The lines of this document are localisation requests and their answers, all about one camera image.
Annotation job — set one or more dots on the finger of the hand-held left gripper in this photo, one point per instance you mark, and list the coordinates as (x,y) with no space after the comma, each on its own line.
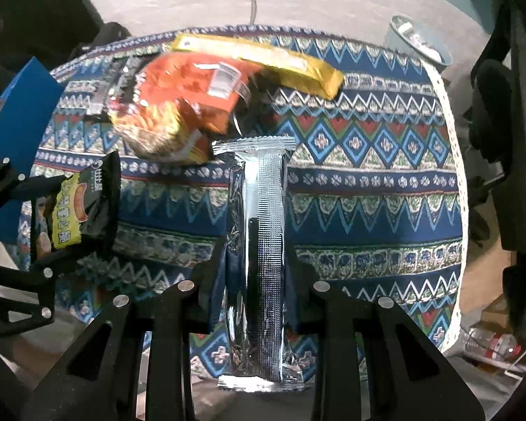
(30,184)
(35,278)

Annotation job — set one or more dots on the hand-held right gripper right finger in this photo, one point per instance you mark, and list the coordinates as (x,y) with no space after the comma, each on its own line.
(296,294)

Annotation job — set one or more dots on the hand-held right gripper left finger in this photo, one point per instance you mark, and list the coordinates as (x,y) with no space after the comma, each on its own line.
(217,289)

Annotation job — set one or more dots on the black and yellow snack packet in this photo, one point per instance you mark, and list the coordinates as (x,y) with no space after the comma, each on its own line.
(101,201)

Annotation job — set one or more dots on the silver foil snack packet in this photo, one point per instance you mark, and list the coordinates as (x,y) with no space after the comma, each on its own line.
(263,228)

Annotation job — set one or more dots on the blue cardboard box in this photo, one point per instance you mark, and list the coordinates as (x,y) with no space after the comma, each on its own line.
(26,109)

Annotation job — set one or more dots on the black striped snack packet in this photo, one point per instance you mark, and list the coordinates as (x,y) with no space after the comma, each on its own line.
(116,81)

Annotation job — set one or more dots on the patterned blue tablecloth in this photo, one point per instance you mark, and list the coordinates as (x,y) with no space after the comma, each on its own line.
(368,175)

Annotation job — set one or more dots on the orange bag with clear window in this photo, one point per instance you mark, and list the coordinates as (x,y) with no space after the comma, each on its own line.
(175,92)

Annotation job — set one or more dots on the black hanging cloth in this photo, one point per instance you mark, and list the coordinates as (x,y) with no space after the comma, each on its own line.
(48,0)

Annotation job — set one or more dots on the clear plastic bottle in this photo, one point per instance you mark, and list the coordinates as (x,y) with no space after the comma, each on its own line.
(491,344)

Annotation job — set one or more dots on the long gold snack packet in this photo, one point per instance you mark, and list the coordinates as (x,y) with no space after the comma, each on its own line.
(289,63)

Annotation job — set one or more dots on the black backpack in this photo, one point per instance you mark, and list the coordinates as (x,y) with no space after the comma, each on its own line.
(491,109)

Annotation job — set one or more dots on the light blue trash bin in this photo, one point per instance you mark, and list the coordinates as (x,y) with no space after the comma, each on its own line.
(403,41)

